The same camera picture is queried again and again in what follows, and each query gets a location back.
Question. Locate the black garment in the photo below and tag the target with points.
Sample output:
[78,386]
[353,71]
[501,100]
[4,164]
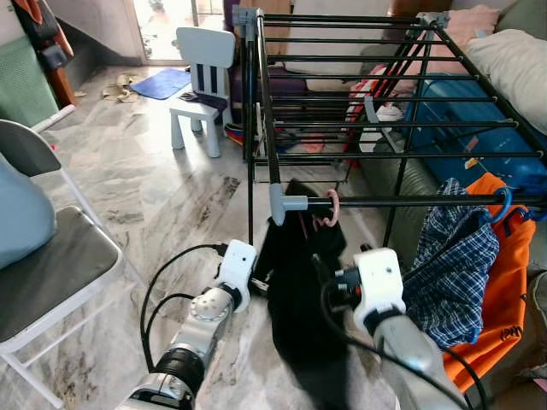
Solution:
[295,307]

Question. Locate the pink clothes hanger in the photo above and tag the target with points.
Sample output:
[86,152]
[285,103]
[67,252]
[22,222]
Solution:
[333,209]

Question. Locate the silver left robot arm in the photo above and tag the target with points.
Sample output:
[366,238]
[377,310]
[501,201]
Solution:
[205,316]

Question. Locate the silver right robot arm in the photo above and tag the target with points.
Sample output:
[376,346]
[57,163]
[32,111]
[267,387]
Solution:
[419,359]

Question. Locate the blue clothes hanger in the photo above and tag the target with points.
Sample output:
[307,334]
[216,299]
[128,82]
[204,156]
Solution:
[532,213]
[504,205]

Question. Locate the black metal drying rack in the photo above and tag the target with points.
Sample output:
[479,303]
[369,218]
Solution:
[385,202]

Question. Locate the blue plaid shirt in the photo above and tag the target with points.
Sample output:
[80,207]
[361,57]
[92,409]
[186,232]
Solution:
[453,273]

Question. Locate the grey green sofa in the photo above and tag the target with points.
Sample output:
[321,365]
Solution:
[410,184]

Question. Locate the orange garment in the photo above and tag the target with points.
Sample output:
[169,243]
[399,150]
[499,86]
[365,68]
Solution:
[504,299]

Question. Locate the purple box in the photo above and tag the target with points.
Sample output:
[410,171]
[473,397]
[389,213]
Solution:
[282,81]

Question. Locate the blue storage box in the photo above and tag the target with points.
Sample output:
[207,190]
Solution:
[479,111]

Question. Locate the blue floor mat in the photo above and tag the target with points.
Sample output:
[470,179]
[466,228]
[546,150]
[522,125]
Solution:
[162,83]

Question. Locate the pale blue child's chair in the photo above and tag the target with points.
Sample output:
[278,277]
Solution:
[209,51]

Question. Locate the light blue towel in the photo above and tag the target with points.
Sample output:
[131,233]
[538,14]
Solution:
[21,218]

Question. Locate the beige pillow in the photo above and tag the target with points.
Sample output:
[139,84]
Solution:
[517,68]

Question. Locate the pink pillow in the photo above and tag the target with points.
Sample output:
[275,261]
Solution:
[474,24]

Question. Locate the green storage bin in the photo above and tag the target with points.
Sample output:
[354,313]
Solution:
[21,85]

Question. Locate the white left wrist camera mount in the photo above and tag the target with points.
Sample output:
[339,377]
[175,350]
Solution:
[238,269]

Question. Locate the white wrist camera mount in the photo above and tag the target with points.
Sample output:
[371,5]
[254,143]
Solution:
[238,269]
[380,286]

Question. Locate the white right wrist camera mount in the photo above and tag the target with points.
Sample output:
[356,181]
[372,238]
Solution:
[380,286]

